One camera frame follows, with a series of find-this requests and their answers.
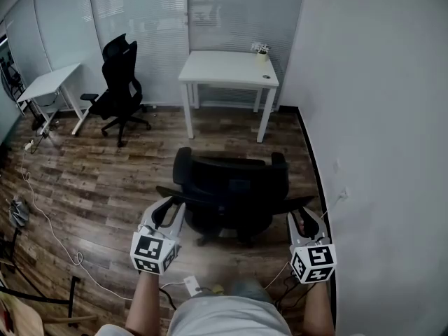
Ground black mesh office chair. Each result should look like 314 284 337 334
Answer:
155 146 316 248

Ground grey folded umbrella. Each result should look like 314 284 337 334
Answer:
8 197 31 228

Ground wooden table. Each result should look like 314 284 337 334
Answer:
0 290 45 336

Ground white square desk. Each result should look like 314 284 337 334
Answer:
177 50 280 144

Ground black chairs behind glass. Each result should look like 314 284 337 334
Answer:
0 56 27 101

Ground white height-adjustable desk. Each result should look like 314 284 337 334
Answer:
15 62 91 137

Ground long white cable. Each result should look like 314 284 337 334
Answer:
19 148 186 302

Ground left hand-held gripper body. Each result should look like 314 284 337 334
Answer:
129 222 183 277

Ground small potted plant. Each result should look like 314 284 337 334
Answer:
250 42 271 66

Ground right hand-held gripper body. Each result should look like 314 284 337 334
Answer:
288 234 337 285

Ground black headrest office chair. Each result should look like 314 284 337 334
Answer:
79 32 152 148

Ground thick black cable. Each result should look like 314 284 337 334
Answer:
159 287 179 320

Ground black cable bundle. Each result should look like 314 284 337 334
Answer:
272 273 316 314

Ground person's left forearm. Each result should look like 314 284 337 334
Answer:
125 273 162 332

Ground person's blue jeans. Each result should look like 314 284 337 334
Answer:
229 280 274 302

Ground thin beige cable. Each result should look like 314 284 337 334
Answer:
264 194 347 290

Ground black metal stand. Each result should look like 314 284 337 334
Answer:
0 275 81 328

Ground person's right forearm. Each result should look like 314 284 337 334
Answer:
302 281 335 336

